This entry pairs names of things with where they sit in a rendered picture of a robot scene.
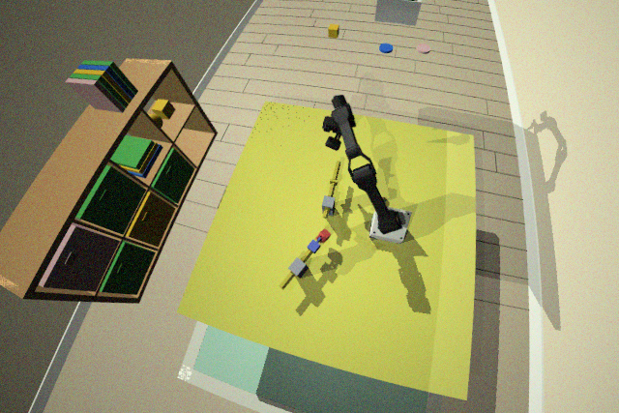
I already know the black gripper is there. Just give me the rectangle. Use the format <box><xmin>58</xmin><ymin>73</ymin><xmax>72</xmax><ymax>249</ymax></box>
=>
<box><xmin>325</xmin><ymin>124</ymin><xmax>342</xmax><ymax>151</ymax></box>

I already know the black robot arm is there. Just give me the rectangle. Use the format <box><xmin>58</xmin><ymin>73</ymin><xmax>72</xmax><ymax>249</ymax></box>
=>
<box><xmin>322</xmin><ymin>95</ymin><xmax>402</xmax><ymax>235</ymax></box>

